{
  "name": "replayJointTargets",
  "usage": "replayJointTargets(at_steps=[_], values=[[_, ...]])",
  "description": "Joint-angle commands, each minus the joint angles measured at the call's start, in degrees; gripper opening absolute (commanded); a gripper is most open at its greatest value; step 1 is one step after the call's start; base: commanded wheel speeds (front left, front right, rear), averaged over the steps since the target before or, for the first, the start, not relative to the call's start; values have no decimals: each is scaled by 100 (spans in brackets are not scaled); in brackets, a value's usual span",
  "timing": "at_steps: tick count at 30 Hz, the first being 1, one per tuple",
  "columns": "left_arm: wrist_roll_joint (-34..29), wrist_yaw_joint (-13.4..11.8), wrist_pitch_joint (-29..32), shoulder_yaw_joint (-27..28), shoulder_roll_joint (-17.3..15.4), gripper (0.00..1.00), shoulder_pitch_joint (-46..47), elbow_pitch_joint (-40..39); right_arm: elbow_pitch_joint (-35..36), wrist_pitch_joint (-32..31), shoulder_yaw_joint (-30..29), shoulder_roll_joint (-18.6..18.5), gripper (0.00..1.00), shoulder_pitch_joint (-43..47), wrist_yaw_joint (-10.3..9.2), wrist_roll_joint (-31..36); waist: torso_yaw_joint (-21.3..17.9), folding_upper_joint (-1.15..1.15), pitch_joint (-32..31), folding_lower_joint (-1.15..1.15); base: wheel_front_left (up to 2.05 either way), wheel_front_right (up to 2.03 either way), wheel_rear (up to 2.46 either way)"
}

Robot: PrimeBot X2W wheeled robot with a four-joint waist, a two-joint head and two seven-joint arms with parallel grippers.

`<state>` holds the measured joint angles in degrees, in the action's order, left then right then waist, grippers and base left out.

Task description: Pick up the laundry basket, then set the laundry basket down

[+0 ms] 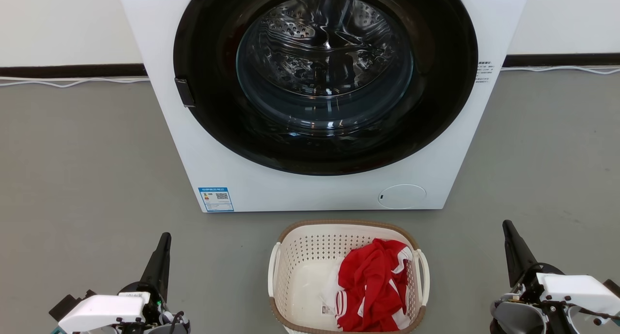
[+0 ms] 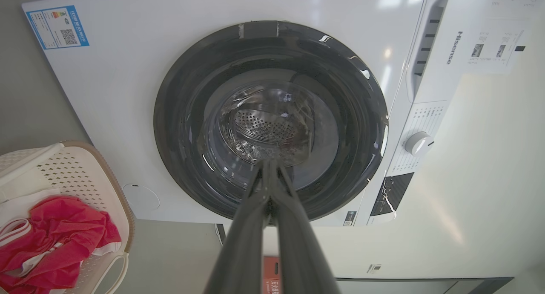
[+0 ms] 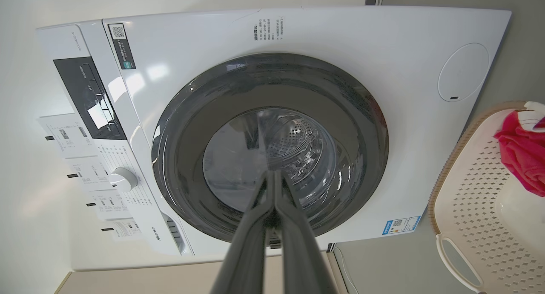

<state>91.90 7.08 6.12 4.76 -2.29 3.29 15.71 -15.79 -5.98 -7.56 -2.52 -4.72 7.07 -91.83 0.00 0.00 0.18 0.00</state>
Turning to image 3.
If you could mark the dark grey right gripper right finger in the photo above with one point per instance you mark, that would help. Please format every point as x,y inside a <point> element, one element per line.
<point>300,255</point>

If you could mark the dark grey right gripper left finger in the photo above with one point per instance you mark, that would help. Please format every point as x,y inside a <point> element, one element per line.
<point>245,251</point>

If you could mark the cream perforated laundry basket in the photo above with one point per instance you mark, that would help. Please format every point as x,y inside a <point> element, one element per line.
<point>477,191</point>

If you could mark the blue energy label sticker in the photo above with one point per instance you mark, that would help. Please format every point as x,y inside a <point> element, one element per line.
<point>401,225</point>

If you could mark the white instruction sheet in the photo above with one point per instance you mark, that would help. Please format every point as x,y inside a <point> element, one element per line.
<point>89,174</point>
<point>108,204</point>
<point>64,134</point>
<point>125,230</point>

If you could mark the dark round washing machine door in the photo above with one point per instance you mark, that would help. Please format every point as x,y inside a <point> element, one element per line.
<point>187,140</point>

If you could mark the white control knob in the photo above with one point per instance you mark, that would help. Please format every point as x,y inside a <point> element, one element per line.
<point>123,180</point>

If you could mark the white front-load washing machine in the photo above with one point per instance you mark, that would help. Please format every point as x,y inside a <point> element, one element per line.
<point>191,51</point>

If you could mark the clear warning text sticker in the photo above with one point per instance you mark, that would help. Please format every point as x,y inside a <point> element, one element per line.
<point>268,30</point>

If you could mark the black display panel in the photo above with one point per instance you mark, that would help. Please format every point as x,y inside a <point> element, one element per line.
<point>85,93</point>

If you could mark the dark QR code sticker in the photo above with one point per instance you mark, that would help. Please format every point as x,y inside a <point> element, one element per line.
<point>122,47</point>

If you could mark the round white filter cover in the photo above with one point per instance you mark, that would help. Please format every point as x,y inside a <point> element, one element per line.
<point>464,72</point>

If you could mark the red garment with white trim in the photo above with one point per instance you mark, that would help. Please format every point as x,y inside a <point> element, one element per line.
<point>523,153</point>

